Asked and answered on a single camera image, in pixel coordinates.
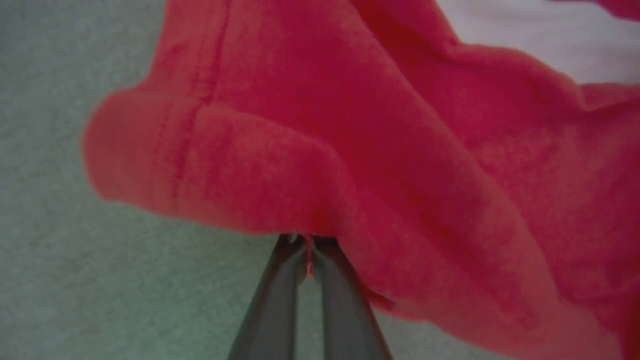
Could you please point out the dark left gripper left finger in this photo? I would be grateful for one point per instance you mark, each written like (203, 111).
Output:
(272, 310)

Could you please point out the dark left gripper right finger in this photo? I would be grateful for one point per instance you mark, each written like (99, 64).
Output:
(345, 310)

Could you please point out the red and white garment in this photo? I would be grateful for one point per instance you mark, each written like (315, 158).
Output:
(400, 150)

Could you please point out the grey-green fabric sofa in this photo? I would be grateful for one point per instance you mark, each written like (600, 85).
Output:
(65, 260)

